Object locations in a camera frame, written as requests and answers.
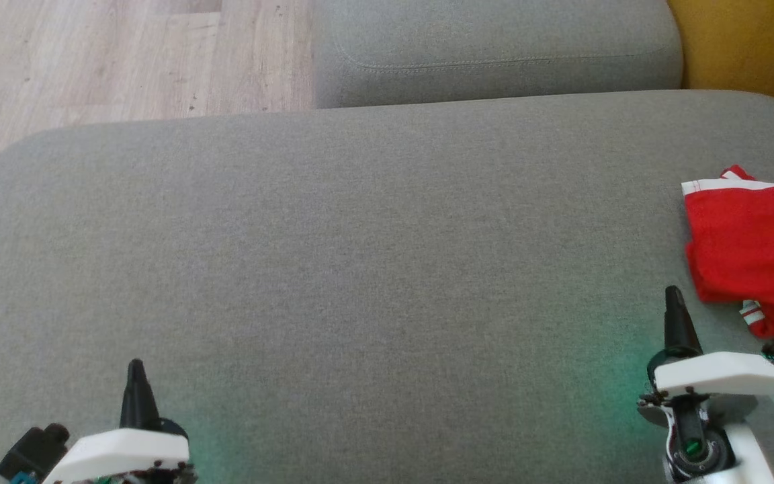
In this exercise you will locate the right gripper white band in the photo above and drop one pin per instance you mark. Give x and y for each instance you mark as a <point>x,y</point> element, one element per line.
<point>723,375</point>

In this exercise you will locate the red shorts white waistband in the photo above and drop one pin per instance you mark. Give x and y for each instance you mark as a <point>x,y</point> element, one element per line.
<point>750,242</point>

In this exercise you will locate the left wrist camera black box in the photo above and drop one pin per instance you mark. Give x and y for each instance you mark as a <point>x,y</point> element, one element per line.
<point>34,450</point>

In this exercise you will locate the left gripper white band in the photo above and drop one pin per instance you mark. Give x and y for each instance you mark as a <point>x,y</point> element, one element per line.
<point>118,454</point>

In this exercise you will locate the large grey sofa seat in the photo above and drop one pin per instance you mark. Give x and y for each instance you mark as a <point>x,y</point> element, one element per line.
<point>360,282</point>

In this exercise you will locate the large yellow sofa cushion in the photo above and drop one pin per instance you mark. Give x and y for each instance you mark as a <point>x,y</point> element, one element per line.
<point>756,47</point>

